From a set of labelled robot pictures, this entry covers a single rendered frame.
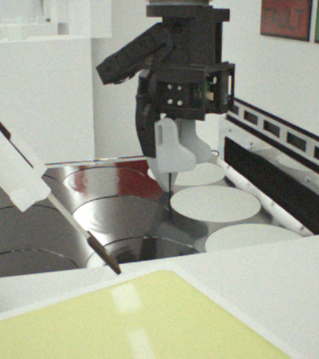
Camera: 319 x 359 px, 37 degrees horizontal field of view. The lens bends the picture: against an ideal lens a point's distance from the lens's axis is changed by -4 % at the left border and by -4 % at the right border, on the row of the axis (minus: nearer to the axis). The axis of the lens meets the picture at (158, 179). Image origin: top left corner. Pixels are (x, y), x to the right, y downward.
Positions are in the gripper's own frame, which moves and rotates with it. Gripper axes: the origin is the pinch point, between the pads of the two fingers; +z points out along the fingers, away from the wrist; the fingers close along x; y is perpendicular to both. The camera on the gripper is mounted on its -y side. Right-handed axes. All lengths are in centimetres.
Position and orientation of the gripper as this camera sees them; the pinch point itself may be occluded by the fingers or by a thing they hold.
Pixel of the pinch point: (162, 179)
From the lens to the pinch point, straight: 57.6
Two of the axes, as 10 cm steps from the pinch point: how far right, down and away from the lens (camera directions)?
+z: 0.0, 9.4, 3.5
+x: 5.5, -2.9, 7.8
